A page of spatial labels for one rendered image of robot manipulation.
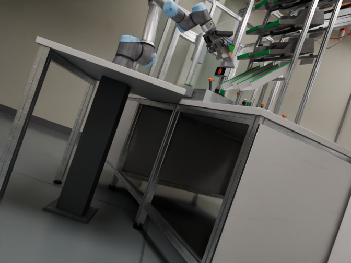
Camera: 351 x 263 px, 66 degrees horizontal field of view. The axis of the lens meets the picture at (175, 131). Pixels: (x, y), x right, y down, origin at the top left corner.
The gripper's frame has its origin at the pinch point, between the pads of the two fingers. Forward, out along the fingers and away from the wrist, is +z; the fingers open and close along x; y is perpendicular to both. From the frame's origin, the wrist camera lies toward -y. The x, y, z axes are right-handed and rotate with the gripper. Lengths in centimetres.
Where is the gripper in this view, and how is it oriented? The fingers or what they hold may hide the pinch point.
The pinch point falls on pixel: (228, 59)
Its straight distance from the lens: 169.9
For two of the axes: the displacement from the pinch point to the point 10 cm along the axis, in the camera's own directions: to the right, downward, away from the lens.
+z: 5.1, 8.1, 3.0
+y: -7.7, 5.8, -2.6
